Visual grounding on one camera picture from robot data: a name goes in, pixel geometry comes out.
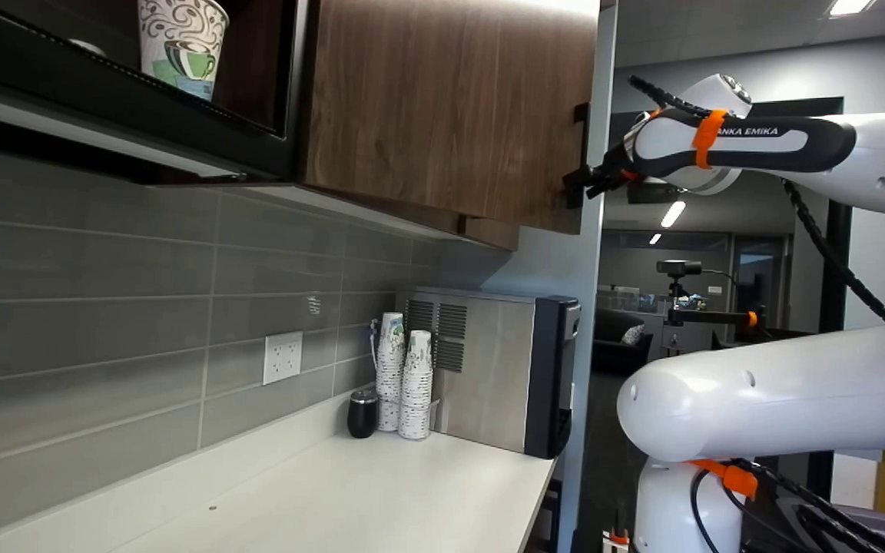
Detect black open wall shelf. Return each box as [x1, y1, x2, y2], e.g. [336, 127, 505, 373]
[0, 0, 318, 189]

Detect white wall outlet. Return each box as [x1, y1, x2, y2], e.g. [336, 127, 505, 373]
[261, 329, 303, 388]

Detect black corrugated cable conduit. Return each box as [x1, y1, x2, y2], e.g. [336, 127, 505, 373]
[780, 182, 885, 329]

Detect patterned paper cup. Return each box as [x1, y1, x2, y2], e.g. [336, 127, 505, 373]
[134, 0, 233, 102]

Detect orange base strap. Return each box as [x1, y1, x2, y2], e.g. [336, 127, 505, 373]
[695, 458, 765, 503]

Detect stainless steel appliance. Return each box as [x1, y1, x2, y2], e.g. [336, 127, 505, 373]
[399, 290, 585, 461]

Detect black tumbler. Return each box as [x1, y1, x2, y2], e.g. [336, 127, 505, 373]
[343, 388, 382, 438]

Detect black metal stand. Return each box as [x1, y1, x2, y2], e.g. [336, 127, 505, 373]
[809, 198, 857, 503]

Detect long ceiling light strip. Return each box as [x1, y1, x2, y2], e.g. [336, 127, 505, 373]
[646, 198, 687, 249]

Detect orange wrist strap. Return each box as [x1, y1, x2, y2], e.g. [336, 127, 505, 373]
[691, 106, 731, 173]

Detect grey cart surface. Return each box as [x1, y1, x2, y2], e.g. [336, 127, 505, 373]
[767, 500, 885, 553]

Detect black camera on tripod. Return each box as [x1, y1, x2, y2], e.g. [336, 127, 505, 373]
[654, 255, 706, 357]

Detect tall paper cup stack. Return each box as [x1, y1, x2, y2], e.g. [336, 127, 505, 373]
[376, 311, 407, 434]

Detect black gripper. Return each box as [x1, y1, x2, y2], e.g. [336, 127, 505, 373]
[561, 148, 640, 206]

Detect small red white object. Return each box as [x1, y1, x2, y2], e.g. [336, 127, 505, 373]
[600, 524, 636, 553]

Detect short paper cup stack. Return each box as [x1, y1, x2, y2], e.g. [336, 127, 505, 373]
[395, 327, 437, 443]

